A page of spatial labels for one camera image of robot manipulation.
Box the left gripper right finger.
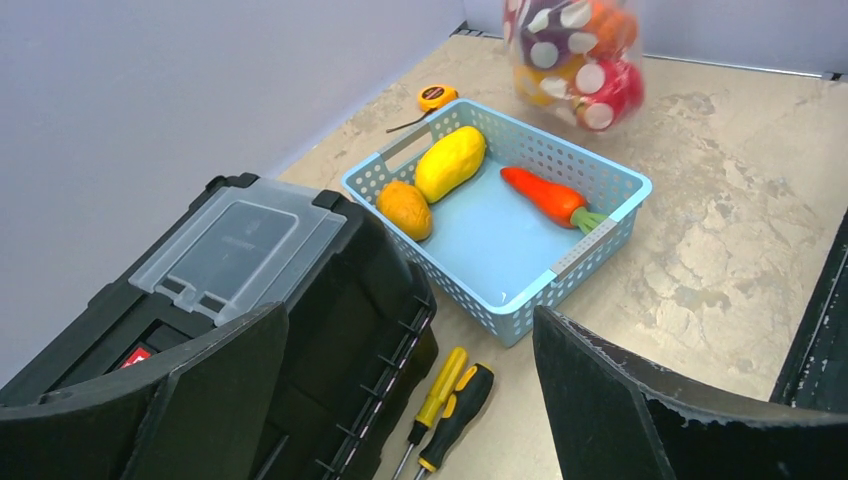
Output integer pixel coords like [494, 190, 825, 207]
[532, 306, 847, 479]

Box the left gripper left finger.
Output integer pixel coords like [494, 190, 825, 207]
[1, 302, 289, 479]

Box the light blue plastic basket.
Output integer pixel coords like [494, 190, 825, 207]
[342, 99, 653, 347]

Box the red apple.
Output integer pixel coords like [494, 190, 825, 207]
[574, 60, 645, 132]

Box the clear zip top bag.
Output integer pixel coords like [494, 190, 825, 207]
[502, 0, 645, 134]

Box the yellow bell pepper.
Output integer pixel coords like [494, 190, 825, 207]
[512, 62, 581, 107]

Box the purple onion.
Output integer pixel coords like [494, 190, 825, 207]
[518, 1, 598, 70]

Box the small orange pumpkin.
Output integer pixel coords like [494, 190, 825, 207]
[583, 1, 639, 59]

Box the yellow black screwdriver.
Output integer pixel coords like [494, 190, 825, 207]
[415, 363, 495, 480]

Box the black plastic toolbox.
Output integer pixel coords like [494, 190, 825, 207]
[1, 173, 438, 479]

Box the orange carrot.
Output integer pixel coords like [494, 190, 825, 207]
[500, 167, 607, 235]

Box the yellow lemon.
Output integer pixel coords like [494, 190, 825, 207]
[376, 180, 433, 241]

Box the yellow squash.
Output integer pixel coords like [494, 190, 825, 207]
[415, 126, 487, 204]

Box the yellow tape measure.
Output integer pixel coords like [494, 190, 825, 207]
[385, 84, 459, 133]

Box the yellow handled screwdriver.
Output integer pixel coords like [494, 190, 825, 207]
[391, 346, 469, 480]

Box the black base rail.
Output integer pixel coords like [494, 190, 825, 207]
[770, 219, 847, 414]

